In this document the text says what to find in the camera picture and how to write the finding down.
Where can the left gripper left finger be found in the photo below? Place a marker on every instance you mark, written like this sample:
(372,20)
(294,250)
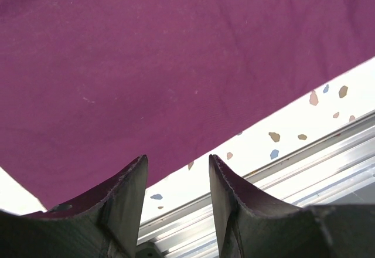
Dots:
(102,222)

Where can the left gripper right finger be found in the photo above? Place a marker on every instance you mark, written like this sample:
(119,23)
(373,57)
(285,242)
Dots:
(251,223)

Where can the purple cloth wrap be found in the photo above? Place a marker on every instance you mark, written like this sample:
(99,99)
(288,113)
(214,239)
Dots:
(89,85)

